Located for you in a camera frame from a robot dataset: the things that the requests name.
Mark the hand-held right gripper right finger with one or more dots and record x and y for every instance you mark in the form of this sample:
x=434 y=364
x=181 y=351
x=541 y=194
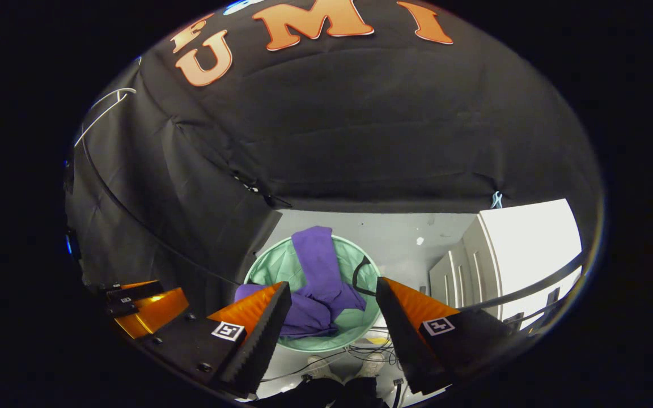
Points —
x=400 y=328

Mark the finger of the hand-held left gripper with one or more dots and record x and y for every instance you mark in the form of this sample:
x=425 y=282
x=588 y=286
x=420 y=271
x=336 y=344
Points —
x=156 y=311
x=134 y=290

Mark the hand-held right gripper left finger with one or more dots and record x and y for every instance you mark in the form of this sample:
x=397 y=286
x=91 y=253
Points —
x=258 y=334

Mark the green laundry hamper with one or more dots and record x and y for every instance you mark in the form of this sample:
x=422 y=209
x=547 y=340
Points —
x=281 y=263

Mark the purple ribbed shirt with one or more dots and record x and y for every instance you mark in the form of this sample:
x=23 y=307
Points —
x=318 y=260

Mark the white clothes hanger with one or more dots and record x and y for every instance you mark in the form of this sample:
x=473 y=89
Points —
x=100 y=116

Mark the person's right shoe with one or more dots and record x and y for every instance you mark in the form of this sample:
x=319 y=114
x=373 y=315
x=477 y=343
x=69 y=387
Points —
x=373 y=364

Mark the person's shoe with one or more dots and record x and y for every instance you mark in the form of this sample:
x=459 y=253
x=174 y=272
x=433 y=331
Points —
x=373 y=364
x=319 y=367

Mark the person's left shoe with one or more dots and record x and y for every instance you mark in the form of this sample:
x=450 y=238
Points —
x=319 y=367

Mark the white cabinet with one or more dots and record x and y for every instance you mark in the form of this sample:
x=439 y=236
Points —
x=525 y=249

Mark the light blue clip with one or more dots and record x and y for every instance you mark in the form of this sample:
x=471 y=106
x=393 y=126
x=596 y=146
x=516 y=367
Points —
x=496 y=199

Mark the black backdrop cloth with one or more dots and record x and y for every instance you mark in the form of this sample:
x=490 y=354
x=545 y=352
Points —
x=360 y=141

